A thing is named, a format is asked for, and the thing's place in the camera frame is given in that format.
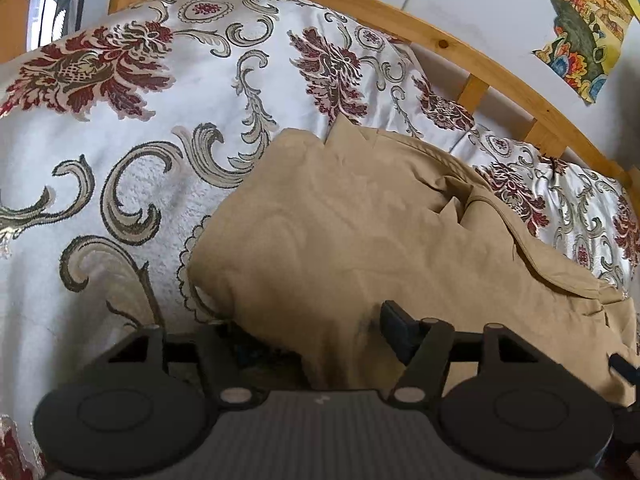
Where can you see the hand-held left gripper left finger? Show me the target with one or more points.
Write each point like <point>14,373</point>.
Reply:
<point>215,360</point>

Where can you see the white floral blanket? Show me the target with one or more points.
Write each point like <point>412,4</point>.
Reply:
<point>150,125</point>

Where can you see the colourful wall poster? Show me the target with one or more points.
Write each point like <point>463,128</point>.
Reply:
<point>587,30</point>

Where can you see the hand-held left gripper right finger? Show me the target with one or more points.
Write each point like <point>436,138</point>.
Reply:
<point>396,324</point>

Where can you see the tan jacket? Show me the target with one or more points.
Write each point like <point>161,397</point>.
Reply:
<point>360,240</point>

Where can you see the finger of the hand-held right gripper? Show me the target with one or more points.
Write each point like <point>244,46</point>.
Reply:
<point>621,363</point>

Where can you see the wooden bed frame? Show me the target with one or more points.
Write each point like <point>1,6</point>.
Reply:
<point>450,42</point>

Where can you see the grey striped object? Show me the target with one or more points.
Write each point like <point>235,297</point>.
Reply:
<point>55,17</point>

